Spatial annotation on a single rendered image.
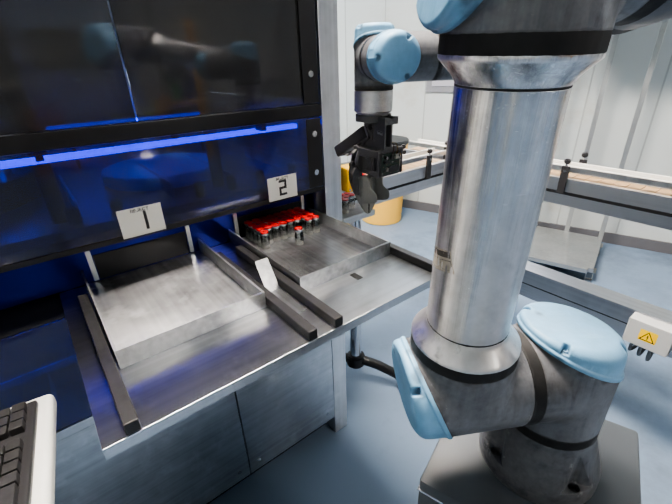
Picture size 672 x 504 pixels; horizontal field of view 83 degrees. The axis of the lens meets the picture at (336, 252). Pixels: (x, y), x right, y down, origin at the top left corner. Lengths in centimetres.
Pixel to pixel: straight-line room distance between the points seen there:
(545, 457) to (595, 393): 11
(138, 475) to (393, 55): 114
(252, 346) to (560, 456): 46
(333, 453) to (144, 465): 68
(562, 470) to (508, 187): 39
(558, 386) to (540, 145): 27
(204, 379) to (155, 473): 67
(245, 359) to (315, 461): 99
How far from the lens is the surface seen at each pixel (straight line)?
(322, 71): 104
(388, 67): 65
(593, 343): 51
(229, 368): 64
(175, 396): 63
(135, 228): 89
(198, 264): 97
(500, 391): 45
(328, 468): 158
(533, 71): 30
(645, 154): 346
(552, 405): 51
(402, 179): 147
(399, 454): 162
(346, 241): 100
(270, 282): 81
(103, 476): 122
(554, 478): 61
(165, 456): 125
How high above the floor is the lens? 130
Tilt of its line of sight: 26 degrees down
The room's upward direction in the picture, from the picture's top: 2 degrees counter-clockwise
